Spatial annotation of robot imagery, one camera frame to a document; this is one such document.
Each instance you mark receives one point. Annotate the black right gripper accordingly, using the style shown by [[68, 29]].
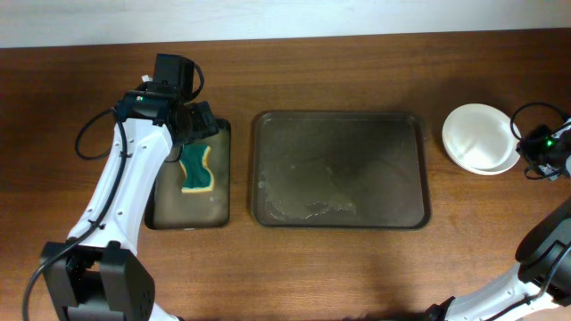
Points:
[[526, 146]]

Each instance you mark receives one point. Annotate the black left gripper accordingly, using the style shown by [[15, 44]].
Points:
[[206, 125]]

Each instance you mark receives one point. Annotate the white deep plate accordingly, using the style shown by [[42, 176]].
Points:
[[477, 127]]

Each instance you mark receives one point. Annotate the green and yellow sponge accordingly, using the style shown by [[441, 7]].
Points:
[[194, 163]]

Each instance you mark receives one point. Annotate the white plate with yellow stain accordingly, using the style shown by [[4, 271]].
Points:
[[485, 164]]

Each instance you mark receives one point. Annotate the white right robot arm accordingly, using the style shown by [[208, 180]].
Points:
[[540, 280]]

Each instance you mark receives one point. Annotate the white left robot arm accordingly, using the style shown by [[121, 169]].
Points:
[[95, 273]]

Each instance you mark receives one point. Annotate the small black water tray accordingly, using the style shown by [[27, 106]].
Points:
[[169, 207]]

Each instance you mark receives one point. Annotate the large dark serving tray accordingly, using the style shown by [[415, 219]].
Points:
[[340, 169]]

